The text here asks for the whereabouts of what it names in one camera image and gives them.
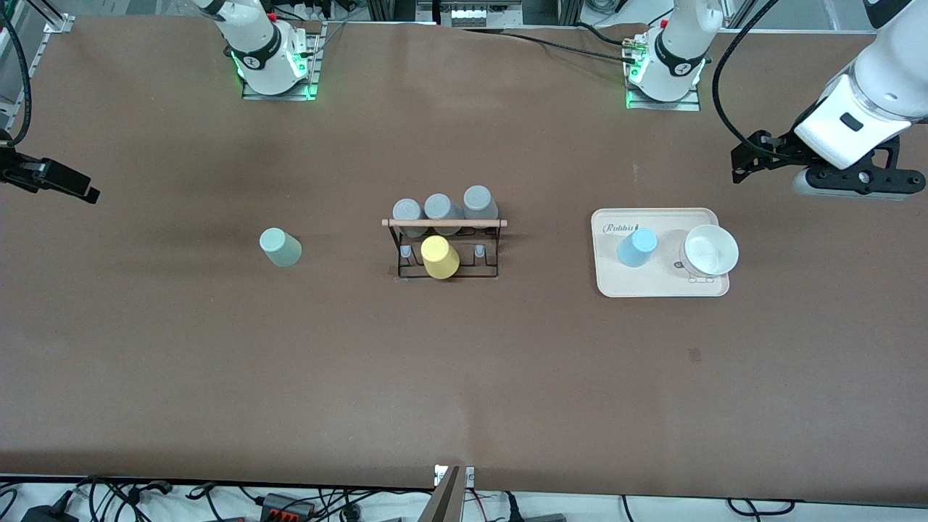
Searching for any light blue cup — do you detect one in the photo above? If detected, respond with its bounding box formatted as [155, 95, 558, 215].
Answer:
[616, 228, 659, 268]

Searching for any pale green cup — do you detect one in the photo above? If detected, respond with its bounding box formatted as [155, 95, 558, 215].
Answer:
[260, 228, 303, 268]

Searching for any white bowl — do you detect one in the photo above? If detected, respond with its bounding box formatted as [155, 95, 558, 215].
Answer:
[679, 224, 740, 280]

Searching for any beige tray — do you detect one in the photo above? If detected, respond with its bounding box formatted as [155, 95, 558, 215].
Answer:
[591, 208, 731, 299]

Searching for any grey cup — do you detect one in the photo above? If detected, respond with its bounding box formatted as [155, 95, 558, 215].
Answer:
[463, 186, 500, 229]
[423, 193, 465, 236]
[392, 199, 427, 239]

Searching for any yellow cup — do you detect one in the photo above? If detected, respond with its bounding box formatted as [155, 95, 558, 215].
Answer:
[421, 235, 460, 281]

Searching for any black power adapter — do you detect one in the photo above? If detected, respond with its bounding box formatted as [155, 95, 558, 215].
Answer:
[20, 504, 80, 522]

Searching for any black orange power strip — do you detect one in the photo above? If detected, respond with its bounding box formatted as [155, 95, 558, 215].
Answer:
[261, 493, 318, 520]

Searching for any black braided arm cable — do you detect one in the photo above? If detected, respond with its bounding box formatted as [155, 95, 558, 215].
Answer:
[712, 0, 782, 149]
[0, 11, 34, 146]

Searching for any black table cable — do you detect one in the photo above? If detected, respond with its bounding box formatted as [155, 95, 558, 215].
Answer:
[573, 22, 639, 49]
[464, 28, 631, 63]

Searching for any black wire cup rack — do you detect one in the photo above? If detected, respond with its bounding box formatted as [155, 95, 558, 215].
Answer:
[382, 216, 508, 280]

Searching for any grey metal post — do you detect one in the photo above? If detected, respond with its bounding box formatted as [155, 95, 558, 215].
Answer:
[420, 466, 465, 522]

